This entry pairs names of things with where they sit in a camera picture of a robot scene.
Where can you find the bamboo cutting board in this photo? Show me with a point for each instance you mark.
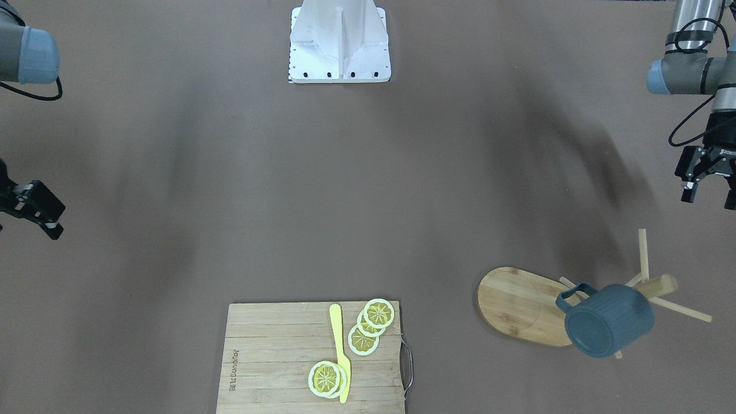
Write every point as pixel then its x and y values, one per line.
pixel 270 348

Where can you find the white metal mounting base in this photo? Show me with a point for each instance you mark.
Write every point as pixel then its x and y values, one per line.
pixel 339 42

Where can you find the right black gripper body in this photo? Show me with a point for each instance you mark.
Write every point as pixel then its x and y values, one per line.
pixel 35 202

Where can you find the lemon slice middle stack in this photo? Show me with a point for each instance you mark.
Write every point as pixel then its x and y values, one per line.
pixel 366 329

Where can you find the lemon slice lower stack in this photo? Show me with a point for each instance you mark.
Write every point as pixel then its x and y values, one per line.
pixel 361 344

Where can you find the dark teal ribbed mug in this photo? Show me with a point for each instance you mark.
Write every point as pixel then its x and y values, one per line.
pixel 601 322

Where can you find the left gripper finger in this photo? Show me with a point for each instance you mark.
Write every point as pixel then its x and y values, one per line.
pixel 730 203
pixel 694 164

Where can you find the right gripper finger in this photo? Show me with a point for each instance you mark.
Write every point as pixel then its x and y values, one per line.
pixel 36 203

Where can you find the lemon slice under pair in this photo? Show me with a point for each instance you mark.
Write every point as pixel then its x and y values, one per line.
pixel 343 382

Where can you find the yellow plastic knife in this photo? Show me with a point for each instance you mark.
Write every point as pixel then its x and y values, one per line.
pixel 337 326

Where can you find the lemon slice top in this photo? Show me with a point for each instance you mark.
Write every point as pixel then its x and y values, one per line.
pixel 378 313

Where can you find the wooden cup storage rack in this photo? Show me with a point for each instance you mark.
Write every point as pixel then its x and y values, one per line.
pixel 521 304

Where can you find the lemon slice stack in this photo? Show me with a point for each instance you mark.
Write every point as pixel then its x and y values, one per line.
pixel 366 329
pixel 361 344

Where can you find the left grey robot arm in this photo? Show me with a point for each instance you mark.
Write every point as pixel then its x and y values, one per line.
pixel 699 60

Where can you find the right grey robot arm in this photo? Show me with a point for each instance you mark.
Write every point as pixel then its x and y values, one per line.
pixel 29 56

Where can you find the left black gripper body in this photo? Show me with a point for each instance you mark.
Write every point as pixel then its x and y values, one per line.
pixel 723 127

